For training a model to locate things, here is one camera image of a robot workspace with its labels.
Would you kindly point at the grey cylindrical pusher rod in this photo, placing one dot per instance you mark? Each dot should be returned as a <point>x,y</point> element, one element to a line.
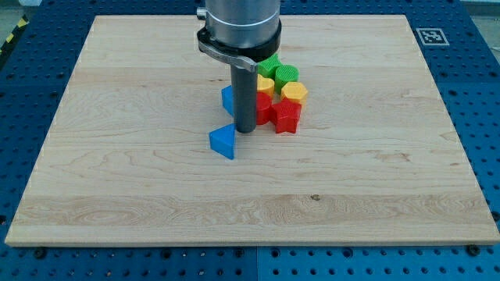
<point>244,88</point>

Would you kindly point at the blue triangle block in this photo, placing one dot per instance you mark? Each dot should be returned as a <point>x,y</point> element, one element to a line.
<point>222,140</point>

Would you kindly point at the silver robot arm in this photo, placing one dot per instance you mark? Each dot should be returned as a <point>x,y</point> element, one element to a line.
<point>241,33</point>

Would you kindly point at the blue cube block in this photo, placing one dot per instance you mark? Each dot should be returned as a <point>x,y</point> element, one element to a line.
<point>227,99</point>

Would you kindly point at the yellow heart block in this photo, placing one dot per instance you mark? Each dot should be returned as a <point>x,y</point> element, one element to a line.
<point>265,85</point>

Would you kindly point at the red cylinder block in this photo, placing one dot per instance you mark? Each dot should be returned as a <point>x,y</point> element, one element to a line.
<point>263,108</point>

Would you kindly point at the green star block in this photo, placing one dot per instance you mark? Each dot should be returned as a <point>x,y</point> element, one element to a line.
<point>267,68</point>

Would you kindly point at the green cylinder block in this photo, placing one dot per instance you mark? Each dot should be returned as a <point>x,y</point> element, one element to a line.
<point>285,74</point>

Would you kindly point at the yellow hexagon block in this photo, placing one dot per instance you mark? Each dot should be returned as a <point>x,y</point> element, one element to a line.
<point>295,92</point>

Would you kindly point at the red star block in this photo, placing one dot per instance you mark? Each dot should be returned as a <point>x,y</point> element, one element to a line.
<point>285,116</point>

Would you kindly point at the wooden board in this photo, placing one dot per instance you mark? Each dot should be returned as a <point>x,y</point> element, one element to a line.
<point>375,160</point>

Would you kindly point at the white fiducial marker tag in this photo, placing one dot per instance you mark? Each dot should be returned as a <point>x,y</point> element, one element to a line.
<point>430,36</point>

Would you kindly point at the black yellow hazard tape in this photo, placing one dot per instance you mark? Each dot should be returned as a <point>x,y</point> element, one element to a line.
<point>14,36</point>

